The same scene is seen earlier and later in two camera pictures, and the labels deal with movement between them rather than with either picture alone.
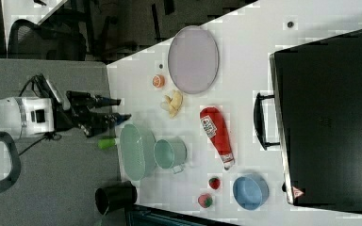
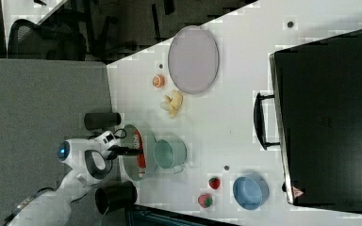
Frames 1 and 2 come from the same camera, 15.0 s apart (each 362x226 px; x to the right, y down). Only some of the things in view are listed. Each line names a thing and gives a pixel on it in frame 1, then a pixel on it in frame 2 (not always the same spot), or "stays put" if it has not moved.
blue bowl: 250,192 stays put
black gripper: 81,112 → 116,151
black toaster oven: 325,114 stays put
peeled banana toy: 172,104 stays put
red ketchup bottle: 215,126 → 138,143
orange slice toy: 158,80 stays put
